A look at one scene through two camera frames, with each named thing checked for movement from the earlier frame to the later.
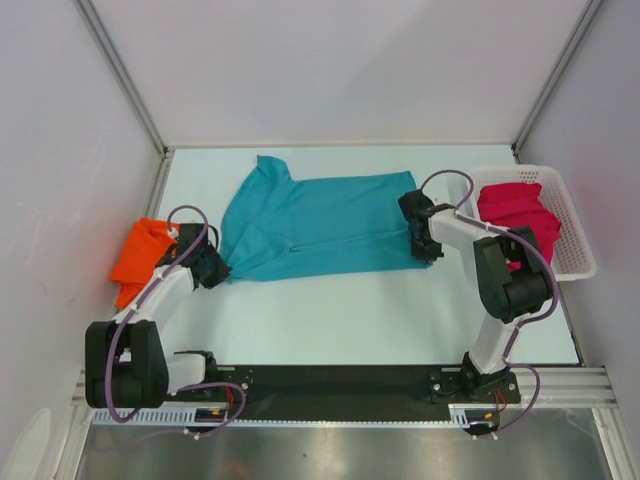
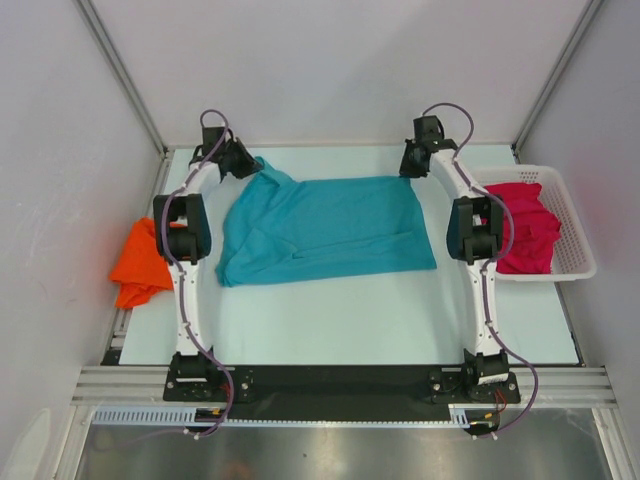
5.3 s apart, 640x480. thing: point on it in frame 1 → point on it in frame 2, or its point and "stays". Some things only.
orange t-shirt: (137, 257) stays
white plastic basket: (574, 258) stays
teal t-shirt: (278, 228) stays
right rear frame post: (583, 23) stays
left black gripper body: (216, 268) → (240, 165)
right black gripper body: (425, 249) → (410, 166)
